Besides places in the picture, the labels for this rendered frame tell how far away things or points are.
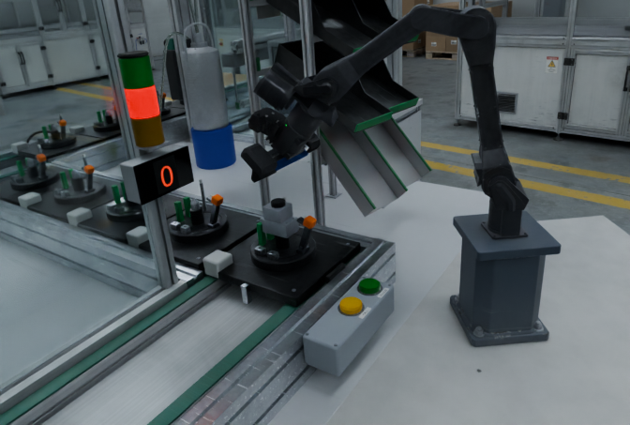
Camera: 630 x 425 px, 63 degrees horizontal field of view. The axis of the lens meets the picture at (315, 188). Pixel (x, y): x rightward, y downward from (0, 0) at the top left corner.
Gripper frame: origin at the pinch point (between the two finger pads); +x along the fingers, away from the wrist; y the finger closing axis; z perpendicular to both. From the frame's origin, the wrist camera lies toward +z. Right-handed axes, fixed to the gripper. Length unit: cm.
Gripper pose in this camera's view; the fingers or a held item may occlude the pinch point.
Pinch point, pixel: (271, 164)
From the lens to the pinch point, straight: 102.2
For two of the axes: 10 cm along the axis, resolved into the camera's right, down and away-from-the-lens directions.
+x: -5.0, 5.8, 6.5
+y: -5.6, 3.6, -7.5
